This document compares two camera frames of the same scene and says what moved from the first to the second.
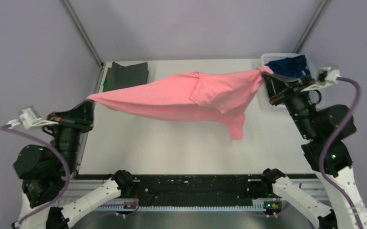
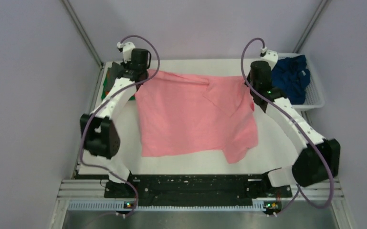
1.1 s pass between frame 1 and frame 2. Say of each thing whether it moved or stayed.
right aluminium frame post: stayed
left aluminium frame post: stayed
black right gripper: moved
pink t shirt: moved
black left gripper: moved
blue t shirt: stayed
